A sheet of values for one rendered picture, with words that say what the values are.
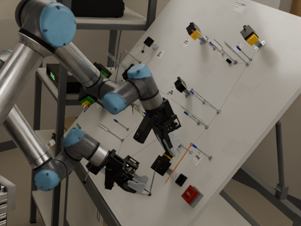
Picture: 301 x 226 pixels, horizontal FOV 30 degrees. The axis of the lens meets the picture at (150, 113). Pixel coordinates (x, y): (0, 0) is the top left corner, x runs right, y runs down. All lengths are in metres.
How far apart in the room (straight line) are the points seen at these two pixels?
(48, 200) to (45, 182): 1.73
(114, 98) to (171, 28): 0.95
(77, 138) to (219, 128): 0.51
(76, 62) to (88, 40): 3.23
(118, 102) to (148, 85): 0.13
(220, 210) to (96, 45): 2.93
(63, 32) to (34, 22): 0.08
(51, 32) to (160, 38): 1.22
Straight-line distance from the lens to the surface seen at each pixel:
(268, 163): 4.49
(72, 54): 1.83
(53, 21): 1.58
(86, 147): 1.95
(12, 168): 4.55
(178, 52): 2.54
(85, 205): 2.73
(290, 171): 4.41
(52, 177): 1.88
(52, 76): 3.14
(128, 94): 1.85
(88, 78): 1.89
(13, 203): 1.92
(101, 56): 5.22
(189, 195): 1.92
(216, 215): 2.49
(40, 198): 3.63
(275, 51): 2.10
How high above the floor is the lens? 2.00
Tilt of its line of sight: 20 degrees down
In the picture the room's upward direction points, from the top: 6 degrees clockwise
